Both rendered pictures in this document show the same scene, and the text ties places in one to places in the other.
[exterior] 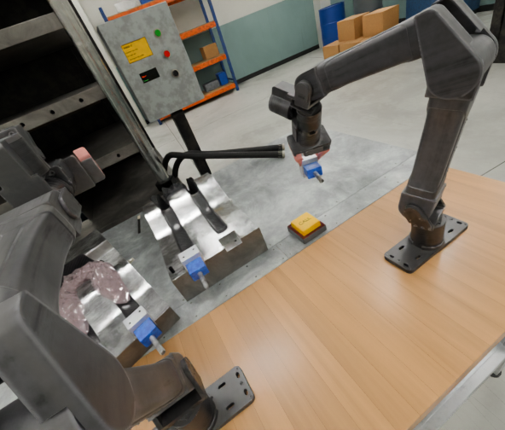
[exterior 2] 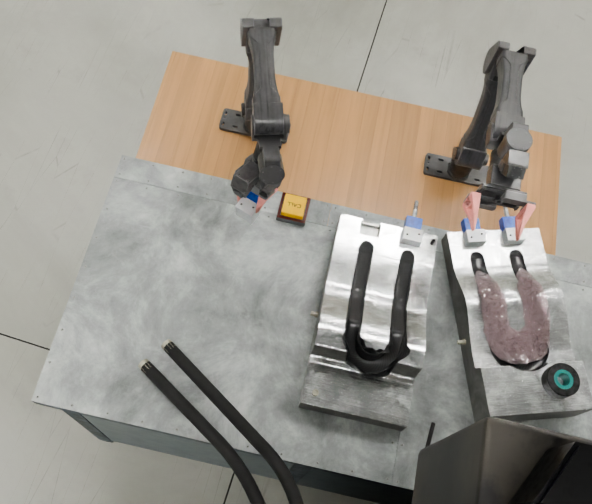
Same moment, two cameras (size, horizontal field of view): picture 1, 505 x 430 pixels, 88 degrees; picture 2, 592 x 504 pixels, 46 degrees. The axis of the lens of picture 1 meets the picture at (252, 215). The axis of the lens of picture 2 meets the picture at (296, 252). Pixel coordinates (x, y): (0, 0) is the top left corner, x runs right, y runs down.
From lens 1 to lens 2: 181 cm
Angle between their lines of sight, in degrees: 77
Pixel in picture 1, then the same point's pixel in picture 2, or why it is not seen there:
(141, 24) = not seen: outside the picture
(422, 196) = not seen: hidden behind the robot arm
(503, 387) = not seen: hidden behind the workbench
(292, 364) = (396, 150)
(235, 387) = (432, 164)
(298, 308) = (363, 168)
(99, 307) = (504, 281)
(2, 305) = (503, 45)
